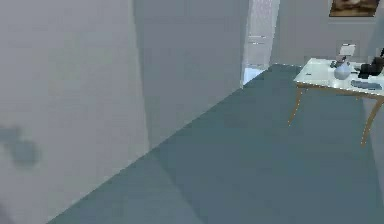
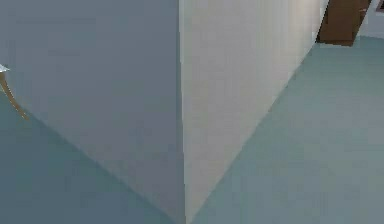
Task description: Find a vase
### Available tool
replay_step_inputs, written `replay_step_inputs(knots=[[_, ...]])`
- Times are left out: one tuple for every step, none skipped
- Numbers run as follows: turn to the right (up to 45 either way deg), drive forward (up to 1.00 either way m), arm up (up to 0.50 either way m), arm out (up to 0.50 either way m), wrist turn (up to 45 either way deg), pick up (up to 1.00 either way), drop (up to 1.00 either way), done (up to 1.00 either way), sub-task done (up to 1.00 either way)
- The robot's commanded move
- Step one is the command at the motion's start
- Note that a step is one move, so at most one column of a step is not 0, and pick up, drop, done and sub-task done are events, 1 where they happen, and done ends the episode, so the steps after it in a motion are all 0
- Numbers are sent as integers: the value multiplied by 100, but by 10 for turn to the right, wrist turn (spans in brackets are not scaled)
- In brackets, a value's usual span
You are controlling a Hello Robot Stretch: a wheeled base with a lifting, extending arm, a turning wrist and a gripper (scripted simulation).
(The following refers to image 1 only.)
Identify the pale blue round vase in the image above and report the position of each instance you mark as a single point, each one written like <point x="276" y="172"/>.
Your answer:
<point x="342" y="71"/>

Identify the white table with wooden legs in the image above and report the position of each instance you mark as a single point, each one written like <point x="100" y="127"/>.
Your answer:
<point x="320" y="75"/>

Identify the white room door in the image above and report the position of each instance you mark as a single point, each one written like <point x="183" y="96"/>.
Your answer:
<point x="258" y="36"/>

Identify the black boxy object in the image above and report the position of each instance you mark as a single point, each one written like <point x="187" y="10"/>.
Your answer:
<point x="371" y="68"/>

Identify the brown framed picture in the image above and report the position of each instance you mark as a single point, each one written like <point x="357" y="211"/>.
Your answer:
<point x="354" y="7"/>

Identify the white square box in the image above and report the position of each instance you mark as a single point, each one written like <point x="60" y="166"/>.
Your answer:
<point x="347" y="50"/>

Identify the grey flat cloth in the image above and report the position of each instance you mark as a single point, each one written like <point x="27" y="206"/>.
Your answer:
<point x="366" y="85"/>

